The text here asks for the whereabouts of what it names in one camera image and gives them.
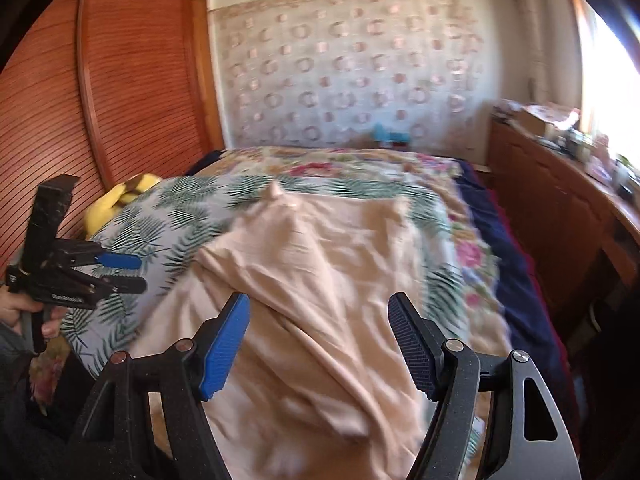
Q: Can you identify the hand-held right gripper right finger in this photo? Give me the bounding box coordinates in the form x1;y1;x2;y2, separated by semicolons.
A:
388;292;583;480

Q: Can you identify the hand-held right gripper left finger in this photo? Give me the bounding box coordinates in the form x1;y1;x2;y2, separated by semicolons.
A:
65;291;251;480

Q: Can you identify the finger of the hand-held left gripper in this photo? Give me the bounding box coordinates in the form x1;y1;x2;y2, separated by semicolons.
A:
75;247;143;272
89;275;149;297

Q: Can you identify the peach t-shirt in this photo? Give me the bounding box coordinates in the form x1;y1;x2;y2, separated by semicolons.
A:
132;180;511;480

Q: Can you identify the person's left hand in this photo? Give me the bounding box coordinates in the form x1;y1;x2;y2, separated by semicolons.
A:
0;287;67;341

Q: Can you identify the palm leaf print blanket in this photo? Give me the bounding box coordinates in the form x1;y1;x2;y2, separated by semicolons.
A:
60;174;468;381

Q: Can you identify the yellow plush toy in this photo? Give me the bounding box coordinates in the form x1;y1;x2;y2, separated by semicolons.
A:
82;172;163;238

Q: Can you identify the dark blue bedsheet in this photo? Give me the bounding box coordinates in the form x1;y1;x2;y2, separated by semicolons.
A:
452;157;586;431

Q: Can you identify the floral quilt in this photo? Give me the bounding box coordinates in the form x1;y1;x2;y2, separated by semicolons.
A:
192;146;503;341

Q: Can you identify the wooden headboard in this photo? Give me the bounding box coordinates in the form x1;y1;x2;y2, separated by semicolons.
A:
0;0;226;286

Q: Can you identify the wooden sideboard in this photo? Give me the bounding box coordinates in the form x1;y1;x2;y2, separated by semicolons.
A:
486;110;640;361

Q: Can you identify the blue plastic toy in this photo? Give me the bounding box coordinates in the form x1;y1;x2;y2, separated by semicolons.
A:
369;122;412;150

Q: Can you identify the cardboard box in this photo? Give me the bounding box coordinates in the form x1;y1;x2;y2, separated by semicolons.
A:
512;102;581;138

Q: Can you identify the circle patterned curtain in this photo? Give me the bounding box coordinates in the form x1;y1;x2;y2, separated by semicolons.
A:
207;0;493;163

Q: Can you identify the bright window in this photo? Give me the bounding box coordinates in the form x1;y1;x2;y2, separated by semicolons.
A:
575;0;640;173

